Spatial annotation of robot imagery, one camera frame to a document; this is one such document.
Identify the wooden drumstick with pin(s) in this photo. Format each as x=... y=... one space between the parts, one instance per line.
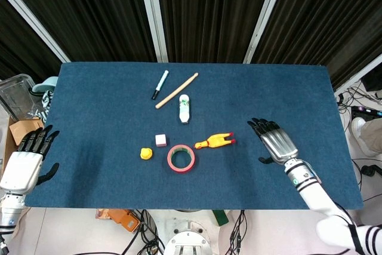
x=176 y=90

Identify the robot base column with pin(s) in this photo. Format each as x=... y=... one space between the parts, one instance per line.
x=186 y=235

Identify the white plastic bottle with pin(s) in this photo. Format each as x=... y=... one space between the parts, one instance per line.
x=184 y=108

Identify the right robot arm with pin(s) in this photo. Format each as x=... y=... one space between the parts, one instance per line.
x=325 y=204

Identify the black white patterned cloth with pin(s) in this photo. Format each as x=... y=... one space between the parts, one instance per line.
x=40 y=108

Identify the green block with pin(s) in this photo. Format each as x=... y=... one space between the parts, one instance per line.
x=221 y=217

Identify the clear plastic container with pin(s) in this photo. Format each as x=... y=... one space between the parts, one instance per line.
x=18 y=93

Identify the yellow rubber chicken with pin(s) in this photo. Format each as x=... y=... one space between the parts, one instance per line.
x=215 y=141

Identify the orange device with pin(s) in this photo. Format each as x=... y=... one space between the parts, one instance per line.
x=120 y=219

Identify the red tape roll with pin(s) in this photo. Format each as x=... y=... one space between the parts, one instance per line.
x=181 y=158

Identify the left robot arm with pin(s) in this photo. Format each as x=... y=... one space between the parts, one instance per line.
x=9 y=216

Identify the cardboard box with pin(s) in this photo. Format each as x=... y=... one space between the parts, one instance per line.
x=25 y=129

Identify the yellow rubber duck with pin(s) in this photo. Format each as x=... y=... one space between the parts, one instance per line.
x=146 y=153

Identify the white sneaker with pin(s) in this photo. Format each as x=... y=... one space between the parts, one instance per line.
x=362 y=135

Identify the black power strip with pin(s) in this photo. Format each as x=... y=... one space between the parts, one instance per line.
x=366 y=113

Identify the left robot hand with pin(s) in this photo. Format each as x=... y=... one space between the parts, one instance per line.
x=22 y=164

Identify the blue table mat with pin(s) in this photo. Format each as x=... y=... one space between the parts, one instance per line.
x=191 y=135

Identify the white pink cube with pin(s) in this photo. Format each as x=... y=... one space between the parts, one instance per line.
x=160 y=140

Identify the teal cap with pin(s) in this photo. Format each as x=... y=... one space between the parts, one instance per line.
x=44 y=85

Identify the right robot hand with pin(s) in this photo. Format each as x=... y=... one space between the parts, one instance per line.
x=277 y=144

